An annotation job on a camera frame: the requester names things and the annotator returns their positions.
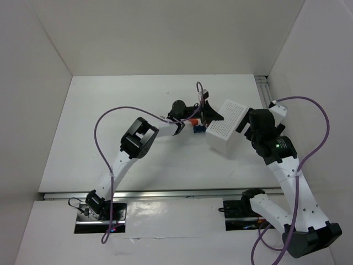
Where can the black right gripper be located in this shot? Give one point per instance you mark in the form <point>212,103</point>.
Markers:
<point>245,124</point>

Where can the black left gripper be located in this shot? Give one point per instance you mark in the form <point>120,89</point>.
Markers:
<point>203,112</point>

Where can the red arch block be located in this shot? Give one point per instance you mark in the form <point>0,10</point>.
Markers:
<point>194,122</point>

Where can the blue double arch block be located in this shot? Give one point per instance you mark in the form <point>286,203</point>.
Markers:
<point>199,129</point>

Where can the white plastic box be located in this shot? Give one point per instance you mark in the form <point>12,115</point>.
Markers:
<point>221,136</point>

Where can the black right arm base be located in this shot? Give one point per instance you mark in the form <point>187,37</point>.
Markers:
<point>238,219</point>

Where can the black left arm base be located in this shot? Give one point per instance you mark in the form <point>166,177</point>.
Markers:
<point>88,222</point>

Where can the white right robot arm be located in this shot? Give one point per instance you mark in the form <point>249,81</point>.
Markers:
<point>305,228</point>

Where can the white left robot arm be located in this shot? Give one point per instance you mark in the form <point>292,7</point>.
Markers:
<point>136,143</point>

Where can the aluminium side rail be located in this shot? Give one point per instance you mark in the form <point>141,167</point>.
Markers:
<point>264,90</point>

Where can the aluminium front rail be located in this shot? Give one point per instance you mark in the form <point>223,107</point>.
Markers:
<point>155,194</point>

